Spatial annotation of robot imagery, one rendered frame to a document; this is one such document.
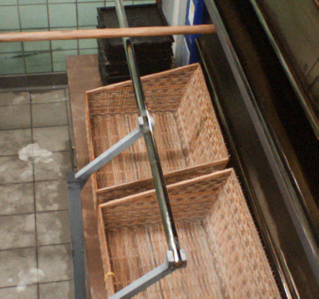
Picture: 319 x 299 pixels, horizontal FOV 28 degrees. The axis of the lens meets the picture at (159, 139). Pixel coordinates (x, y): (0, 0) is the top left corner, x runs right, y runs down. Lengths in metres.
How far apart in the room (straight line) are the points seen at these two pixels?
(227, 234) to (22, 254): 1.14
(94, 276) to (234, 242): 0.49
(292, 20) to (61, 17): 2.03
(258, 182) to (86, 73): 1.24
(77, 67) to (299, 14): 1.54
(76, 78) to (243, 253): 1.25
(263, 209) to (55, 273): 1.25
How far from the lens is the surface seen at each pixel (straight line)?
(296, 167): 1.45
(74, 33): 2.12
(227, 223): 2.19
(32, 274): 2.93
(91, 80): 2.92
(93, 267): 2.23
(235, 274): 2.13
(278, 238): 1.88
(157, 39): 2.64
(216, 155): 2.31
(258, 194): 1.99
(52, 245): 3.01
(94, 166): 1.95
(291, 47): 1.66
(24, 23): 3.54
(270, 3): 1.81
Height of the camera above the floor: 2.43
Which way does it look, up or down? 44 degrees down
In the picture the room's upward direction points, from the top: 5 degrees clockwise
